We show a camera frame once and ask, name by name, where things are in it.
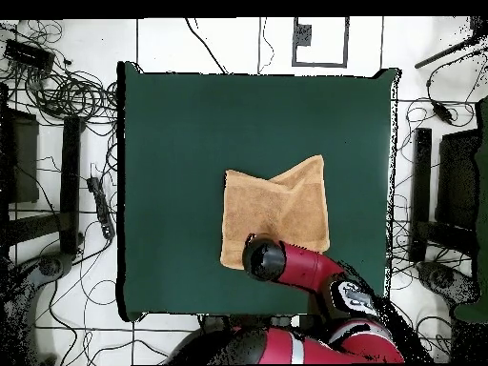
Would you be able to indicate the black power strip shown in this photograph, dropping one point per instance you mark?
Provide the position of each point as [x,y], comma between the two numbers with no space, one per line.
[102,207]

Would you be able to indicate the tan terry towel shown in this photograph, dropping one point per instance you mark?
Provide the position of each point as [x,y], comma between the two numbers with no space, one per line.
[267,206]

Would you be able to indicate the black rod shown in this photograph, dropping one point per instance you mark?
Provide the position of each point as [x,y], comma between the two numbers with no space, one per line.
[446,51]

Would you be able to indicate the dark green table cloth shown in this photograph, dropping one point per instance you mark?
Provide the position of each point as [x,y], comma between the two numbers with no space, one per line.
[190,133]

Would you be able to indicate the black power adapter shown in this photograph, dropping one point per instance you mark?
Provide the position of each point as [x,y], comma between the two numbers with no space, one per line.
[443,113]

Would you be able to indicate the dark stand base leg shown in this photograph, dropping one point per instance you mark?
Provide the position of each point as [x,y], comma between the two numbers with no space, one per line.
[442,278]
[49,267]

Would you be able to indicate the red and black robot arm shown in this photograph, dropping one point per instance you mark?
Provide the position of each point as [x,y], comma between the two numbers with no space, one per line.
[305,267]

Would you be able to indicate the black box device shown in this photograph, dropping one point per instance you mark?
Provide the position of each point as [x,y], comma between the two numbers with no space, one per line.
[28,55]

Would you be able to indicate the black stand frame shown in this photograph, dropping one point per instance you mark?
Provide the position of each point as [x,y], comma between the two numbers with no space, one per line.
[421,183]
[70,183]

